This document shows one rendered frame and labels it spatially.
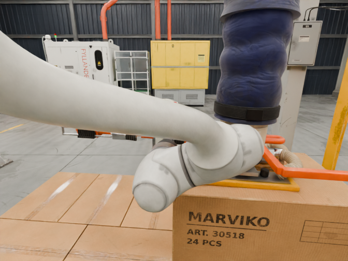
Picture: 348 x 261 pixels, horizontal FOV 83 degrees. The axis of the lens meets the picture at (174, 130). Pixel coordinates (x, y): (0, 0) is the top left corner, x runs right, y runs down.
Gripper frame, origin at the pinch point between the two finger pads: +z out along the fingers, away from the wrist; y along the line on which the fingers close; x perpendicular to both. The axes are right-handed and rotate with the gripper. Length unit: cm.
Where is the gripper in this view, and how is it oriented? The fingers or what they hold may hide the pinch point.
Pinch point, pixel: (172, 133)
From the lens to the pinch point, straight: 77.9
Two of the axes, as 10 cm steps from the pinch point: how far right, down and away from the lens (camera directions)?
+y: 0.0, 9.6, 3.0
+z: 1.0, -2.9, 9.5
